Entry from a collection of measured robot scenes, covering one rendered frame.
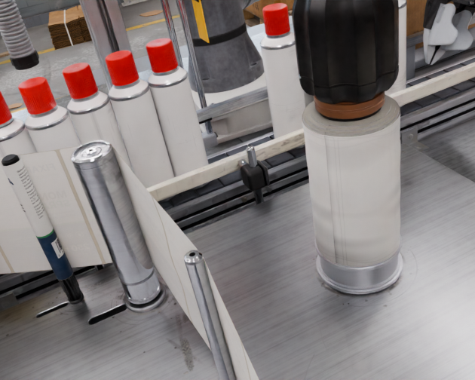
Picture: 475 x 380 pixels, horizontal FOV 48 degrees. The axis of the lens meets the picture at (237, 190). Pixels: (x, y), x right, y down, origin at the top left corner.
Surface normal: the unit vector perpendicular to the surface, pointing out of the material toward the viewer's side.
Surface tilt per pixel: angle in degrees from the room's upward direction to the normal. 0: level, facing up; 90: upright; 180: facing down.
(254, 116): 90
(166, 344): 0
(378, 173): 92
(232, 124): 90
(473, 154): 0
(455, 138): 0
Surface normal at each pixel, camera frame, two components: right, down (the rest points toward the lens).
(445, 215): -0.17, -0.82
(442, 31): -0.87, -0.05
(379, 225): 0.35, 0.45
